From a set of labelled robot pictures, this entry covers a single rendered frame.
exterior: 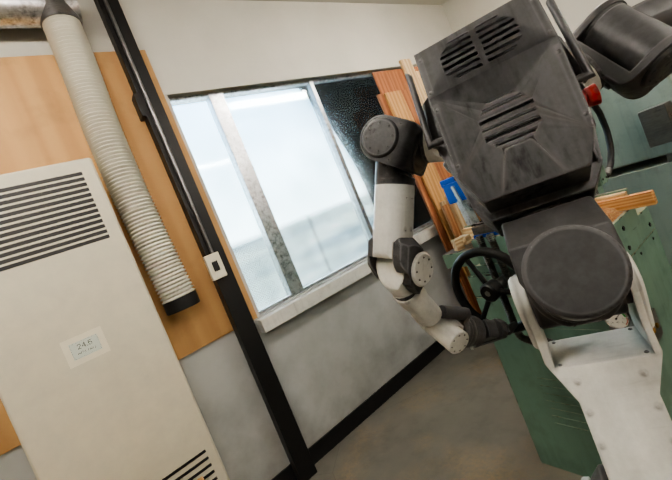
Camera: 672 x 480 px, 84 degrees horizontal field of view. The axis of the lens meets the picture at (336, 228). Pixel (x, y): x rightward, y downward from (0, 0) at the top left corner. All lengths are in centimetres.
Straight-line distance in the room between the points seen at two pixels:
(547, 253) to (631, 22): 46
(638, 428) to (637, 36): 61
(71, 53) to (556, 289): 204
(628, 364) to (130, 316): 153
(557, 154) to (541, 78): 11
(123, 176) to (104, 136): 19
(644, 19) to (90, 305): 174
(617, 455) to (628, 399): 8
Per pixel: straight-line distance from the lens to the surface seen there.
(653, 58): 82
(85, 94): 205
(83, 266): 170
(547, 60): 67
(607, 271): 53
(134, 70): 223
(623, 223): 135
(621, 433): 76
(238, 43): 264
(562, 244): 53
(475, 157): 64
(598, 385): 74
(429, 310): 95
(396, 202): 82
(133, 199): 187
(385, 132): 80
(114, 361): 170
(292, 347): 223
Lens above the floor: 122
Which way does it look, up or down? 2 degrees down
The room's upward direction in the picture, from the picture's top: 22 degrees counter-clockwise
